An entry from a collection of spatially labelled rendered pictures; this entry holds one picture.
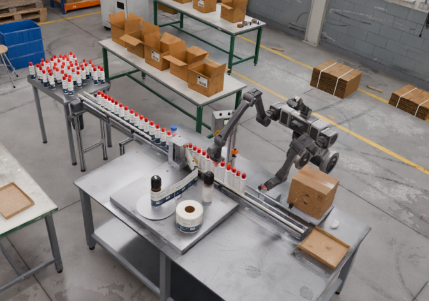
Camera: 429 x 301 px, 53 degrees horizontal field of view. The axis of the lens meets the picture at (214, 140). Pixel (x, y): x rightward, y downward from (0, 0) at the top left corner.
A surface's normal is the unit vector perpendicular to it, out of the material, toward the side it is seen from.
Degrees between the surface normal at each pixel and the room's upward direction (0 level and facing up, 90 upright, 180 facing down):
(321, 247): 0
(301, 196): 90
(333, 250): 0
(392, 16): 90
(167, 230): 0
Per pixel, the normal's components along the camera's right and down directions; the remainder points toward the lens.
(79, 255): 0.07, -0.82
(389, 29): -0.73, 0.35
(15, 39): 0.67, 0.47
